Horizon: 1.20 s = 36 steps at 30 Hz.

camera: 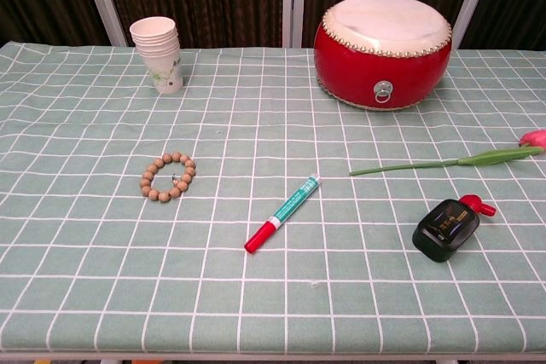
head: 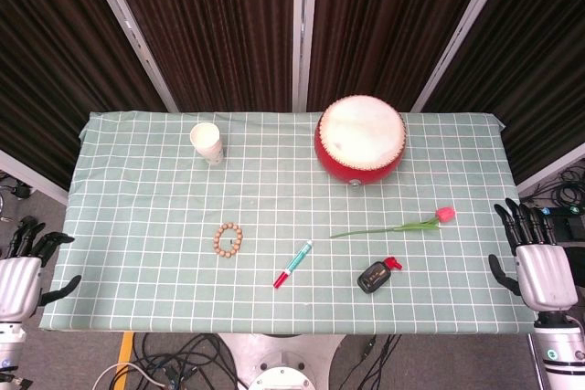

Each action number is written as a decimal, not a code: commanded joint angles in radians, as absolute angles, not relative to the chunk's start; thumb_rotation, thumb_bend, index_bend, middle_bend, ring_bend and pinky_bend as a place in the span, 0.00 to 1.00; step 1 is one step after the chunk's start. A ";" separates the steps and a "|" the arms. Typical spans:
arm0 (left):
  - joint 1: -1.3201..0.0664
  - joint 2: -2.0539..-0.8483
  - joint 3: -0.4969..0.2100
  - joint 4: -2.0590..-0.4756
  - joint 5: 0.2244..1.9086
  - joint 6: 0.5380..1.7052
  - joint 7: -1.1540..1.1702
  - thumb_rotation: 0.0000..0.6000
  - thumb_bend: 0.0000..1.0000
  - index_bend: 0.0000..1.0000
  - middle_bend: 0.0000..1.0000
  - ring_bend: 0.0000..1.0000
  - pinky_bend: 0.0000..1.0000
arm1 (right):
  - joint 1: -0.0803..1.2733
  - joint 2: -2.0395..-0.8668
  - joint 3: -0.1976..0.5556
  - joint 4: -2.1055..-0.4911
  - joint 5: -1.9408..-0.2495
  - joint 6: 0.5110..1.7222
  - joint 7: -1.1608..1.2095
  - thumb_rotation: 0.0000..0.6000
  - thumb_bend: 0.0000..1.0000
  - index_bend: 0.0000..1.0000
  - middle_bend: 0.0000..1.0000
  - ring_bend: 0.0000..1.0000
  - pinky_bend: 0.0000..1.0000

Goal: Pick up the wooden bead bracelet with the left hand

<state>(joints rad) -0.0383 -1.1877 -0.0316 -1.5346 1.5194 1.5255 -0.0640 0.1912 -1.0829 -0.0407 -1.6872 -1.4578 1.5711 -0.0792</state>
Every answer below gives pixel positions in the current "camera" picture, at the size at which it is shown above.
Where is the wooden bead bracelet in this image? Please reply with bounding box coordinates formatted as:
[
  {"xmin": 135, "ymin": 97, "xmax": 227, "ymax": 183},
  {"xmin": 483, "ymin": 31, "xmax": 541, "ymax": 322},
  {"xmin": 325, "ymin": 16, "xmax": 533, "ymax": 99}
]
[{"xmin": 139, "ymin": 151, "xmax": 198, "ymax": 203}]

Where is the artificial pink tulip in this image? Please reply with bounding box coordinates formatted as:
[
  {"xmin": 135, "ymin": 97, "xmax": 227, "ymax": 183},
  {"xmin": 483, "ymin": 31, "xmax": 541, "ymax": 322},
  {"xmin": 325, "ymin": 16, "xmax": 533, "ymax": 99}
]
[{"xmin": 349, "ymin": 128, "xmax": 546, "ymax": 176}]

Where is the red drum with white skin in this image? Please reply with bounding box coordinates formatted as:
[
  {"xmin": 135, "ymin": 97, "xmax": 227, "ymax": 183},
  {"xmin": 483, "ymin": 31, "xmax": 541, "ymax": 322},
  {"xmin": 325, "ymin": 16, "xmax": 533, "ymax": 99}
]
[{"xmin": 313, "ymin": 0, "xmax": 453, "ymax": 113}]

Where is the stack of white paper cups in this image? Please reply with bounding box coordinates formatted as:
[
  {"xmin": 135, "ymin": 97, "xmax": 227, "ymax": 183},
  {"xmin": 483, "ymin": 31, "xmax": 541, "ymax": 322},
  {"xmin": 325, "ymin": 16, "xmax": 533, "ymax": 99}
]
[{"xmin": 129, "ymin": 15, "xmax": 185, "ymax": 95}]

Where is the white metal table frame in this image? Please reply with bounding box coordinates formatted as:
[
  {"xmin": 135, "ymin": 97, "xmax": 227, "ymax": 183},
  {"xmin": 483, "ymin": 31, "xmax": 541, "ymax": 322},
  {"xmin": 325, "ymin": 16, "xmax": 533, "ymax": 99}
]
[{"xmin": 0, "ymin": 350, "xmax": 546, "ymax": 364}]

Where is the green marker with red cap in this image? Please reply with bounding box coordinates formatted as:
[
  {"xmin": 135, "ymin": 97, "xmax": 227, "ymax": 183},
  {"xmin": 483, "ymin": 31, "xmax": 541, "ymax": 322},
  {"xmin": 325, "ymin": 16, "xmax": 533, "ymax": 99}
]
[{"xmin": 243, "ymin": 172, "xmax": 322, "ymax": 255}]

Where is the black ink bottle red cap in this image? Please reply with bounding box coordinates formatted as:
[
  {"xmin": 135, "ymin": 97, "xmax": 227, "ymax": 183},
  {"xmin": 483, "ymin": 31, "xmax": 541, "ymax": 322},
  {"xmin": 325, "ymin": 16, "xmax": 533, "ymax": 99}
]
[{"xmin": 411, "ymin": 194, "xmax": 497, "ymax": 263}]

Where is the green checked tablecloth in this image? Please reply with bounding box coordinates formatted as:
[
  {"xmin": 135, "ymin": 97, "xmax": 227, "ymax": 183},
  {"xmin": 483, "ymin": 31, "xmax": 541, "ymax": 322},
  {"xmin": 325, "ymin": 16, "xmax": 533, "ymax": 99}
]
[{"xmin": 0, "ymin": 42, "xmax": 546, "ymax": 356}]

